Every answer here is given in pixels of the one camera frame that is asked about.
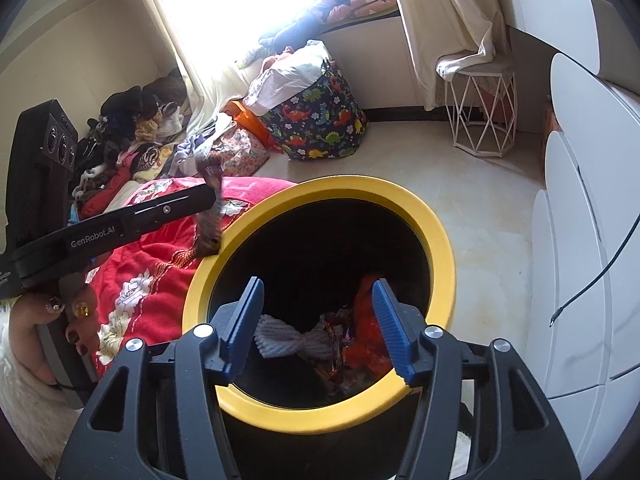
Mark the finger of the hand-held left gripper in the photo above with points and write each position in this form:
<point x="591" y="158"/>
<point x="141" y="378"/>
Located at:
<point x="175" y="207"/>

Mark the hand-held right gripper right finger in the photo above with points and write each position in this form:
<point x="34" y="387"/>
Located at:
<point x="392" y="330"/>

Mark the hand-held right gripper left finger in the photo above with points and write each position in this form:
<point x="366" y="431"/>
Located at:
<point x="245" y="320"/>

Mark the red plastic bag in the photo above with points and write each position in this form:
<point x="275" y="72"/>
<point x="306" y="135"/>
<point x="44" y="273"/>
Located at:
<point x="367" y="330"/>

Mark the brown patterned cloth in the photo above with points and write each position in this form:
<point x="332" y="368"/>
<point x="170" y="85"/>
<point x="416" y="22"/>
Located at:
<point x="210" y="235"/>

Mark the purple snack wrapper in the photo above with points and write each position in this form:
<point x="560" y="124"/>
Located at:
<point x="340" y="327"/>

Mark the black bin with yellow rim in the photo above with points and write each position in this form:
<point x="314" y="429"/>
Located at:
<point x="310" y="240"/>

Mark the person's left forearm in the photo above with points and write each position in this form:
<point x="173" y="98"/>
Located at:
<point x="30" y="410"/>

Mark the person's left hand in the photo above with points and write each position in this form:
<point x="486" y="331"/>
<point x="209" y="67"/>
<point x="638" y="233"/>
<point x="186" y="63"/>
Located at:
<point x="25" y="330"/>

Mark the pale lavender cloth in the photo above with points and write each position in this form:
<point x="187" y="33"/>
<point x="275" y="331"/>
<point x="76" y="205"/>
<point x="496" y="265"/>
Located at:
<point x="200" y="150"/>

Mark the red floral blanket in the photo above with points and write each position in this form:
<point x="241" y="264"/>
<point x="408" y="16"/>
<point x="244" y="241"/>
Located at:
<point x="150" y="270"/>

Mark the floral cloth bag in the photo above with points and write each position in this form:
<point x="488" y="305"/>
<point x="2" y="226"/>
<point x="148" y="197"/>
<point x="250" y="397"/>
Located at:
<point x="242" y="152"/>

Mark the pile of dark clothes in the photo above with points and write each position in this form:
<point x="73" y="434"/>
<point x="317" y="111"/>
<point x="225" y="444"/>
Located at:
<point x="125" y="125"/>

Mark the orange bag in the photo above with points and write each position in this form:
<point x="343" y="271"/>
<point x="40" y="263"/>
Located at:
<point x="250" y="125"/>

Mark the dinosaur print laundry basket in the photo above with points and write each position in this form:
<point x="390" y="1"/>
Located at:
<point x="315" y="115"/>

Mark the cream curtain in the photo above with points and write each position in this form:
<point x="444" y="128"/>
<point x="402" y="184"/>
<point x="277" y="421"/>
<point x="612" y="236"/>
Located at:
<point x="200" y="35"/>
<point x="445" y="20"/>

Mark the white dresser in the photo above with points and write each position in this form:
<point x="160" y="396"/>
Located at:
<point x="590" y="210"/>

